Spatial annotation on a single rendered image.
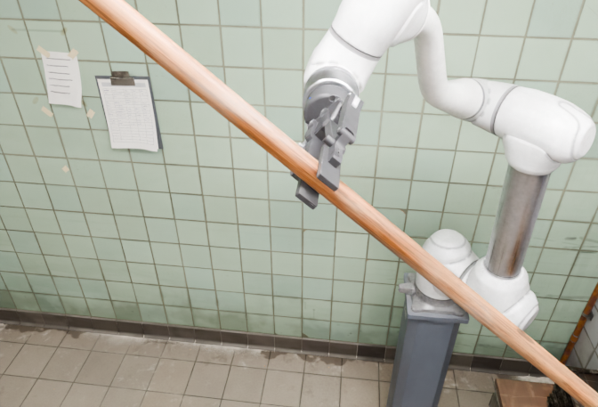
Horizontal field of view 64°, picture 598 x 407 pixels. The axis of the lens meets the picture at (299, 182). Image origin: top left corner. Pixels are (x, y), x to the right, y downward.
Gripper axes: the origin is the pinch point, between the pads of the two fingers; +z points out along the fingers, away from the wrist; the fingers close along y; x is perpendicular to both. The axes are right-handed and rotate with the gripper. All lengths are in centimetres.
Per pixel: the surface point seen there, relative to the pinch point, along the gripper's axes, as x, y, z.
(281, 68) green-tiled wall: -4, 40, -123
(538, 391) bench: -154, 50, -69
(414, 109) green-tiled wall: -52, 18, -122
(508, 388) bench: -145, 58, -69
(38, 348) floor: -7, 255, -105
